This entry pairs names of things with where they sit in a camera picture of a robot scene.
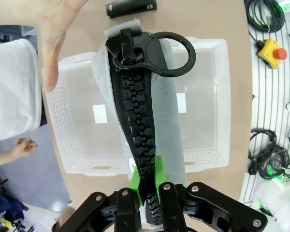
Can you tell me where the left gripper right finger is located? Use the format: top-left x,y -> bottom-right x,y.
154,156 -> 268,232

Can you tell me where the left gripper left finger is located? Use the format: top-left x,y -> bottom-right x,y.
52,166 -> 147,232

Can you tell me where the gray pouch with black zipper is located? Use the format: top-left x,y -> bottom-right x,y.
90,19 -> 197,227

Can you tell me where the black cylindrical object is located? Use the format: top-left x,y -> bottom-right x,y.
105,0 -> 158,20

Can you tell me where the person's right forearm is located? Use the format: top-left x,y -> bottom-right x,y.
0,149 -> 15,171

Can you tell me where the person's right hand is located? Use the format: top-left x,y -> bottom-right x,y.
9,137 -> 38,160

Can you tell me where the person's left hand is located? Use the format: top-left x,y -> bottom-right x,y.
36,0 -> 89,93

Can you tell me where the white perforated plastic basket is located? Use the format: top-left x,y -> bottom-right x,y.
168,36 -> 232,174
42,51 -> 129,176

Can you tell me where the person in white printed T-shirt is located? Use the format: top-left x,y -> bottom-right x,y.
0,38 -> 43,144

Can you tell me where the yellow emergency stop button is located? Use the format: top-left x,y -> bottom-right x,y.
257,38 -> 288,71

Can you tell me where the black and green cable bundle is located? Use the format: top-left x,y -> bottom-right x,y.
244,0 -> 286,32

